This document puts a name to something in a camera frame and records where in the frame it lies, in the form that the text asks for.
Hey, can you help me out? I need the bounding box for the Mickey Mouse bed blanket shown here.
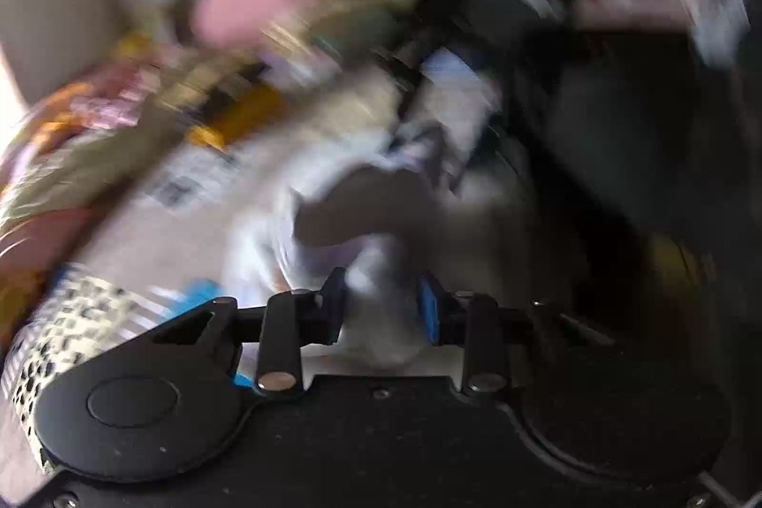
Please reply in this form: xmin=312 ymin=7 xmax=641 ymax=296
xmin=1 ymin=70 xmax=398 ymax=504

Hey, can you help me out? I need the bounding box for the white floral garment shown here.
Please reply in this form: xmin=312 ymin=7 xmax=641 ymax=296
xmin=222 ymin=52 xmax=528 ymax=371

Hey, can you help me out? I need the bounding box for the floral pink yellow quilt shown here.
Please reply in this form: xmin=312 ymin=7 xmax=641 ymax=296
xmin=1 ymin=48 xmax=198 ymax=330

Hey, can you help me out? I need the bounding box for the mustard folded garment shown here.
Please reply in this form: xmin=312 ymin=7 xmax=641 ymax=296
xmin=185 ymin=84 xmax=288 ymax=152

